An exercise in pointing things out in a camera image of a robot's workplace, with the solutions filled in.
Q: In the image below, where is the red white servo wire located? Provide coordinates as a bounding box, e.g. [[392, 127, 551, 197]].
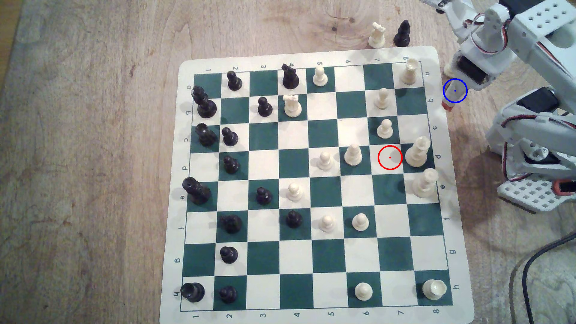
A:
[[470, 11, 511, 57], [499, 112, 516, 181]]

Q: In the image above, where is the tall black chess piece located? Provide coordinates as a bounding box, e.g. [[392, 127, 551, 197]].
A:
[[191, 85, 218, 119], [182, 176, 211, 205]]

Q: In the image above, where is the white chess bishop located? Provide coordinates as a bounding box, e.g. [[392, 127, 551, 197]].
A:
[[344, 143, 363, 166]]

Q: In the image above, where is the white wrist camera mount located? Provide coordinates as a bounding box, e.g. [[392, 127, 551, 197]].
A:
[[437, 0, 479, 43]]

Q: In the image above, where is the white chess knight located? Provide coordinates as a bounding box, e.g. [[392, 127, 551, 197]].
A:
[[283, 94, 302, 119], [368, 22, 387, 49]]

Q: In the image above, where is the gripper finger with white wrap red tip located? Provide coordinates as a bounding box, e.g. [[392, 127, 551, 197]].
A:
[[448, 76, 469, 96], [443, 92, 464, 113]]

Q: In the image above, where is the black chess rook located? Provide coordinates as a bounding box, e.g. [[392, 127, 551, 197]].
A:
[[180, 282, 206, 303]]

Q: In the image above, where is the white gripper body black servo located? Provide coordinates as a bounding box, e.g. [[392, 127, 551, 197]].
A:
[[454, 38, 519, 92]]

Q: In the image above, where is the white chess rook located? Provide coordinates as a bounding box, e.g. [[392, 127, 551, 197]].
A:
[[400, 58, 419, 86], [422, 279, 447, 301]]

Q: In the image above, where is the green white chess mat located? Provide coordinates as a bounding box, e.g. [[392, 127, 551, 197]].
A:
[[160, 45, 475, 324]]

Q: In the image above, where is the white chess king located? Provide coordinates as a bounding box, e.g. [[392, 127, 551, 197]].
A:
[[412, 168, 439, 199]]

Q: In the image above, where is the white chess queen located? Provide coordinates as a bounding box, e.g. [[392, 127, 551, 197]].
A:
[[405, 136, 432, 168]]

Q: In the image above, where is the black chess knight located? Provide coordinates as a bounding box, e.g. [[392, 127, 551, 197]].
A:
[[221, 214, 243, 234], [281, 63, 300, 90]]

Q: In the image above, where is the black cable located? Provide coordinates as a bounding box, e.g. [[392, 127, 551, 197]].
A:
[[508, 234, 576, 324]]

